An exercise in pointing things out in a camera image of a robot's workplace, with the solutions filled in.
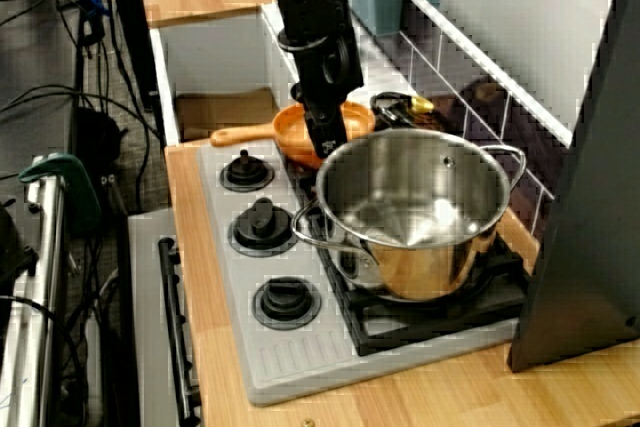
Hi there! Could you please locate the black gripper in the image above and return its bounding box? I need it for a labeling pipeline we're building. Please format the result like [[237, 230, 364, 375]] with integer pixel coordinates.
[[293, 80, 352, 161]]

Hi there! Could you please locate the orange toy frying pan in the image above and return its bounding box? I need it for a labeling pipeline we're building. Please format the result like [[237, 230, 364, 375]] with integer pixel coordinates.
[[209, 100, 376, 171]]

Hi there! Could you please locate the brown lid with yellow knob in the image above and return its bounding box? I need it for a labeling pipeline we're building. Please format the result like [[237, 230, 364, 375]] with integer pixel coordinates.
[[369, 90, 444, 131]]

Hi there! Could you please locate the black stove knob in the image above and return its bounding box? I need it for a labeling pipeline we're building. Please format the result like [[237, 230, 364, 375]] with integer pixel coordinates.
[[219, 150, 275, 193], [251, 276, 323, 332], [228, 196, 300, 259]]

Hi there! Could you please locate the brown cardboard sheet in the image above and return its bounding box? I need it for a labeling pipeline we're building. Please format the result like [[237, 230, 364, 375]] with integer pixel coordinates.
[[174, 89, 284, 142]]

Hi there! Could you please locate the white toy sink basin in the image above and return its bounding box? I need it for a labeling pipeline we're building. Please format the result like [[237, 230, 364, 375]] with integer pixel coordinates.
[[149, 0, 421, 148]]

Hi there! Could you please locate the stainless steel pot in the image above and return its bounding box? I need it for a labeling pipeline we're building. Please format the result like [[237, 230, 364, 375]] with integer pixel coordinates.
[[291, 129, 527, 304]]

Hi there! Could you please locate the black burner grate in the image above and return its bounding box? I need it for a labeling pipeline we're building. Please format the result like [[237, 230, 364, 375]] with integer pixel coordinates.
[[282, 111, 531, 358]]

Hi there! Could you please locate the black upright bar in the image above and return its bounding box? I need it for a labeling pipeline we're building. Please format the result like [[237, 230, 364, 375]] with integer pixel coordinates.
[[108, 0, 161, 113]]

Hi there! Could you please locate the grey toy stove plate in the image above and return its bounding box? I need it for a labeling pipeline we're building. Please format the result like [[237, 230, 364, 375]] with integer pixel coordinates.
[[194, 134, 521, 407]]

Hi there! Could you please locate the black equipment base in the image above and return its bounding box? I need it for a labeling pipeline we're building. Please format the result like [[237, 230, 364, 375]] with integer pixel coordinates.
[[74, 106, 124, 168]]

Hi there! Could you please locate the grey toy oven door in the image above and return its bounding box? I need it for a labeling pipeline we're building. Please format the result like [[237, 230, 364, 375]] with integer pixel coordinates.
[[127, 209, 201, 427]]

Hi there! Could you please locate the green clamp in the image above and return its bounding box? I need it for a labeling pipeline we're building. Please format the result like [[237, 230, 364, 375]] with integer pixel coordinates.
[[18, 154, 104, 236]]

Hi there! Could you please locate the wooden toy kitchen countertop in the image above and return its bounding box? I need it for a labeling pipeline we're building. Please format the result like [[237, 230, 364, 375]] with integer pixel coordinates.
[[164, 96, 640, 427]]

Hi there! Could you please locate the dark grey panel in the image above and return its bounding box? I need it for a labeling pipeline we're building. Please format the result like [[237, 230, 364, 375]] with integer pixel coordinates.
[[507, 0, 640, 373]]

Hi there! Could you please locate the black device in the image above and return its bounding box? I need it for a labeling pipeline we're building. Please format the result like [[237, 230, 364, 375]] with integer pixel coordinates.
[[0, 201, 40, 293]]

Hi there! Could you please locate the dark tiled backsplash white rail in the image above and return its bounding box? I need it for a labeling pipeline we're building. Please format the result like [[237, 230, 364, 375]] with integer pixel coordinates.
[[399, 0, 574, 243]]

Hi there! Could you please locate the black oven door handle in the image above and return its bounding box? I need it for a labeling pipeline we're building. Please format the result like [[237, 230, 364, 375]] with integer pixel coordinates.
[[157, 237, 201, 423]]

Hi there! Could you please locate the aluminium frame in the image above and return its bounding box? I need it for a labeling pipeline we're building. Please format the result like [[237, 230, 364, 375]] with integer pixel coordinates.
[[0, 156, 66, 427]]

